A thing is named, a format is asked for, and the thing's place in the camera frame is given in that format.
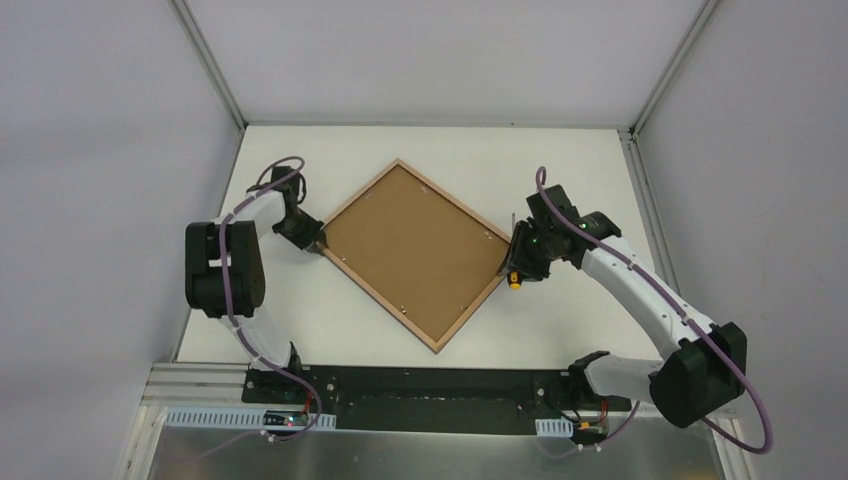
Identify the black yellow screwdriver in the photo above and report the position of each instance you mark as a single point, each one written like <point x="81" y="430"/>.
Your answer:
<point x="514" y="280"/>

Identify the white cable duct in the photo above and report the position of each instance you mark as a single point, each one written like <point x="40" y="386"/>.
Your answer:
<point x="554" y="428"/>
<point x="237" y="418"/>

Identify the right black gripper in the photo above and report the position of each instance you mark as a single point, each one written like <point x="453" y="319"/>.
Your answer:
<point x="520" y="248"/>

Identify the left white cable duct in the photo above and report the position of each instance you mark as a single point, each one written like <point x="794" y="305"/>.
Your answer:
<point x="237" y="418"/>

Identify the blue wooden photo frame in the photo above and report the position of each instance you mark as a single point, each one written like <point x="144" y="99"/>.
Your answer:
<point x="417" y="255"/>

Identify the right white cable duct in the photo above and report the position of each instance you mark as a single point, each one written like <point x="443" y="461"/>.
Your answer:
<point x="554" y="428"/>

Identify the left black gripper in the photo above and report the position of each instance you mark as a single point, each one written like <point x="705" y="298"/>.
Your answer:
<point x="303" y="231"/>

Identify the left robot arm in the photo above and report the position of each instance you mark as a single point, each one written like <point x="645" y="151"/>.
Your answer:
<point x="224" y="271"/>

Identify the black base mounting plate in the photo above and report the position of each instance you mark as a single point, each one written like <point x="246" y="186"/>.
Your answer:
<point x="430" y="400"/>

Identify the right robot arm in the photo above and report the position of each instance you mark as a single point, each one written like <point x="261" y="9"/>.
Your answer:
<point x="702" y="365"/>

